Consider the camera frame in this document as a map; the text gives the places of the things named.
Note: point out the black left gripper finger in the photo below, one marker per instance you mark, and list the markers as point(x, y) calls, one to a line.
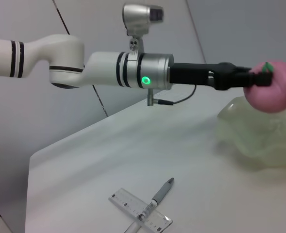
point(261, 79)

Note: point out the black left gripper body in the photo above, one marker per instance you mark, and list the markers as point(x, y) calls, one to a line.
point(193, 74)

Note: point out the pink toy peach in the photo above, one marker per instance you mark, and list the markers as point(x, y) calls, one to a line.
point(274, 97)

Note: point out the grey pen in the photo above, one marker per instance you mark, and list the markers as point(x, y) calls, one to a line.
point(162, 193)

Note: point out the transparent plastic ruler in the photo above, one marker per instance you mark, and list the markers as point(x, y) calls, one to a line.
point(130, 204)

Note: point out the green glass fruit plate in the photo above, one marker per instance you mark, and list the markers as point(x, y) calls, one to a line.
point(254, 140)

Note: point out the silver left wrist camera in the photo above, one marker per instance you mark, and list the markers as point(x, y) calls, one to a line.
point(135, 17)

